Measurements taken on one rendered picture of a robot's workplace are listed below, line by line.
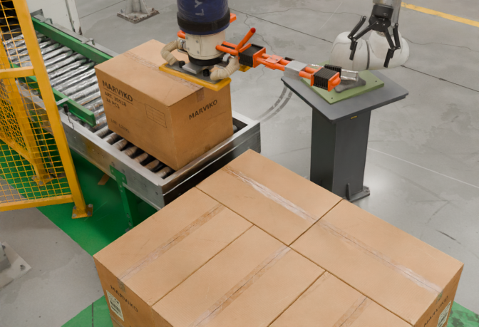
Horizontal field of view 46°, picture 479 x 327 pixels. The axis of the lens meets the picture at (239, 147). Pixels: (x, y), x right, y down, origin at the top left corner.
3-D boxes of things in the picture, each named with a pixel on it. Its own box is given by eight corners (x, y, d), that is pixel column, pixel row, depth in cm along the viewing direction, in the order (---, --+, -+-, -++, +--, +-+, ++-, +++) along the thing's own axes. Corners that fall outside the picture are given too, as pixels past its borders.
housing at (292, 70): (284, 76, 224) (283, 66, 221) (293, 69, 228) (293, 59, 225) (298, 81, 220) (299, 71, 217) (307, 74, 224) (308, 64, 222)
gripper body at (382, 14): (376, 3, 202) (368, 29, 204) (398, 8, 203) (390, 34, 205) (370, 3, 209) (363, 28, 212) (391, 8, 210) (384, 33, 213)
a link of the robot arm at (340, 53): (326, 64, 306) (328, 28, 292) (360, 62, 306) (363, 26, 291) (331, 80, 294) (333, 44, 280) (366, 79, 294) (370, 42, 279)
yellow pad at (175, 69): (158, 70, 253) (157, 60, 250) (174, 61, 260) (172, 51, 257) (217, 92, 236) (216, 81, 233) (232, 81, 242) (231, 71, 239)
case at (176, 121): (108, 128, 318) (93, 66, 294) (162, 99, 340) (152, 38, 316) (178, 172, 284) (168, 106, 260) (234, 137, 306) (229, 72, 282)
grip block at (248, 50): (237, 63, 234) (236, 50, 231) (251, 54, 240) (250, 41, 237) (253, 69, 230) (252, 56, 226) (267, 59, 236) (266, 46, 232)
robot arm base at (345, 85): (345, 64, 315) (346, 55, 312) (367, 84, 300) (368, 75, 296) (316, 73, 310) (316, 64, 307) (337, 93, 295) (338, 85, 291)
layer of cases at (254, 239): (109, 313, 267) (92, 255, 243) (252, 204, 322) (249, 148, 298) (308, 502, 198) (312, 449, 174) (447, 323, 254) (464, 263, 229)
